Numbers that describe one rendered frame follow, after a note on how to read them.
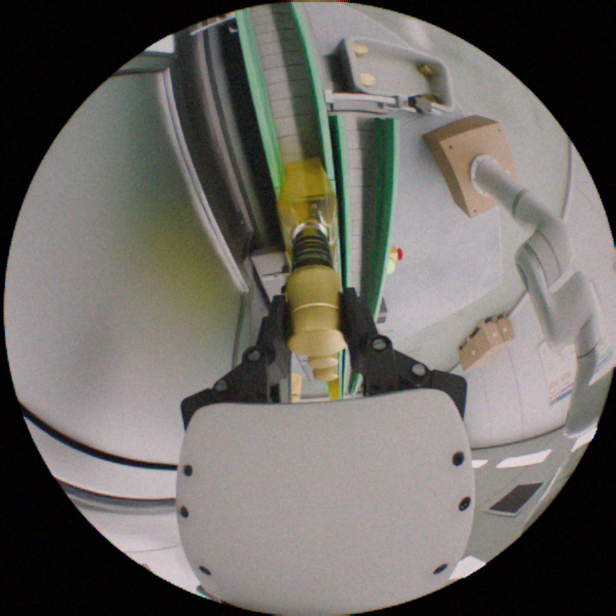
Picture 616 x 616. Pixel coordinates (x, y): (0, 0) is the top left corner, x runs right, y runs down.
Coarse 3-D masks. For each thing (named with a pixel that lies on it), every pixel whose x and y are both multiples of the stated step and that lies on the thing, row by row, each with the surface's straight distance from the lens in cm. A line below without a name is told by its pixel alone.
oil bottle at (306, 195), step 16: (304, 160) 35; (320, 160) 36; (288, 176) 26; (304, 176) 25; (320, 176) 25; (288, 192) 21; (304, 192) 20; (320, 192) 20; (288, 208) 18; (304, 208) 18; (320, 208) 18; (336, 208) 18; (288, 224) 18; (320, 224) 17; (336, 224) 19; (288, 240) 19; (336, 240) 20
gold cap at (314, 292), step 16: (304, 272) 12; (320, 272) 12; (336, 272) 13; (288, 288) 13; (304, 288) 11; (320, 288) 11; (336, 288) 12; (288, 304) 12; (304, 304) 11; (320, 304) 11; (336, 304) 11; (288, 320) 11; (304, 320) 10; (320, 320) 10; (336, 320) 10; (288, 336) 11; (304, 336) 10; (320, 336) 10; (336, 336) 10; (304, 352) 12; (320, 352) 12
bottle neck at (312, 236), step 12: (300, 228) 17; (312, 228) 16; (324, 228) 17; (300, 240) 15; (312, 240) 15; (324, 240) 16; (300, 252) 14; (312, 252) 14; (324, 252) 14; (300, 264) 14; (312, 264) 16; (324, 264) 14
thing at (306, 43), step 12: (300, 12) 37; (300, 24) 34; (300, 36) 39; (312, 48) 31; (312, 60) 30; (312, 72) 29; (312, 84) 30; (312, 96) 34; (324, 108) 28; (324, 120) 28; (324, 132) 28; (324, 144) 28; (324, 156) 29; (324, 168) 32
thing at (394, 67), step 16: (352, 48) 46; (368, 48) 53; (384, 48) 52; (400, 48) 51; (352, 64) 44; (368, 64) 53; (384, 64) 54; (400, 64) 56; (416, 64) 59; (432, 64) 58; (384, 80) 52; (400, 80) 54; (416, 80) 57; (432, 80) 58; (448, 80) 54; (448, 96) 53
